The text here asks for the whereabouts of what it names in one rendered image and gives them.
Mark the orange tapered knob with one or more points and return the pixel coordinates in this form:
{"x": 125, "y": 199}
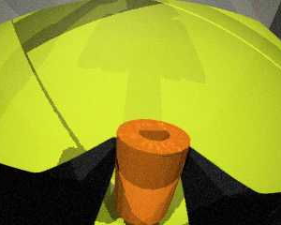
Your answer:
{"x": 149, "y": 158}

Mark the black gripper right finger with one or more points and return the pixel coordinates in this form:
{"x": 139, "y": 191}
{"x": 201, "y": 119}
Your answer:
{"x": 212, "y": 197}

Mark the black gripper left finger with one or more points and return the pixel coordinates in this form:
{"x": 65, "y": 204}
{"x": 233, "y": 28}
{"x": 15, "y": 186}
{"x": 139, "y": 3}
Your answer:
{"x": 69, "y": 194}

